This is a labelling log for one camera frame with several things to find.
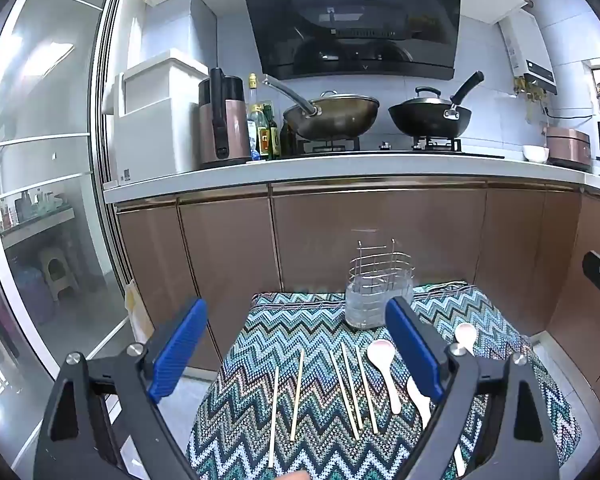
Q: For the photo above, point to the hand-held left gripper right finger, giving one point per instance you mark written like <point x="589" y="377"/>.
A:
<point x="412" y="350"/>

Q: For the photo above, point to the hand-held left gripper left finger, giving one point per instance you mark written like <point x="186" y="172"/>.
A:
<point x="177" y="350"/>

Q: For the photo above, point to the white plastic spoon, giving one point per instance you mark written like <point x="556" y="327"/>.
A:
<point x="465" y="334"/>
<point x="416" y="395"/>
<point x="380" y="352"/>

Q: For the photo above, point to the wooden chopstick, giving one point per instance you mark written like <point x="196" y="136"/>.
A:
<point x="297" y="395"/>
<point x="274" y="410"/>
<point x="345" y="390"/>
<point x="351" y="380"/>
<point x="367" y="390"/>

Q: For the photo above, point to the pale plastic bag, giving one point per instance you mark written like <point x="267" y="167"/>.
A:
<point x="135" y="310"/>

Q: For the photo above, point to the zigzag knitted cloth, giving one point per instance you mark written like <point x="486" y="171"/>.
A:
<point x="260" y="340"/>

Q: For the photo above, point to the pink rice cooker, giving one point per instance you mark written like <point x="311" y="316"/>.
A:
<point x="570" y="147"/>

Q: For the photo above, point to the white bowl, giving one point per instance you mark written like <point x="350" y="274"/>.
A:
<point x="536" y="154"/>

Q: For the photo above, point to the beige plastic stool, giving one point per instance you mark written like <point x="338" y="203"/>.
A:
<point x="57" y="272"/>

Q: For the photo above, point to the white kitchen countertop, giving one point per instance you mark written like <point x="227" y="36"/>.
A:
<point x="330" y="167"/>

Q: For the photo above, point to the black gas stove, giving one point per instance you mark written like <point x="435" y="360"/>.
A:
<point x="360" y="147"/>

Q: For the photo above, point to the pink electric kettle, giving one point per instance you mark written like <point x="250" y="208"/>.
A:
<point x="225" y="125"/>

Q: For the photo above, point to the white storage bin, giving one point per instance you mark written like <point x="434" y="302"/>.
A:
<point x="155" y="120"/>

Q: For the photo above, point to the glass sliding door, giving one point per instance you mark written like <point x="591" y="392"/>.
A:
<point x="45" y="160"/>

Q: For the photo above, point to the dark green bottle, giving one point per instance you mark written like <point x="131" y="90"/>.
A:
<point x="271" y="135"/>

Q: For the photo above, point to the white water heater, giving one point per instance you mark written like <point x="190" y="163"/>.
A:
<point x="527" y="55"/>

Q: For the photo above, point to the clear bottle yellow cap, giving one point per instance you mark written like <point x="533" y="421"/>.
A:
<point x="255" y="125"/>

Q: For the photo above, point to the black wok lid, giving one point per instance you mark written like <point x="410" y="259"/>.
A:
<point x="427" y="100"/>

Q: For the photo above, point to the white tall box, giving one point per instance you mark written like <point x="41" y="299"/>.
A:
<point x="185" y="25"/>

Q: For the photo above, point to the black range hood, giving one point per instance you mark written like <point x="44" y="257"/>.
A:
<point x="350" y="20"/>

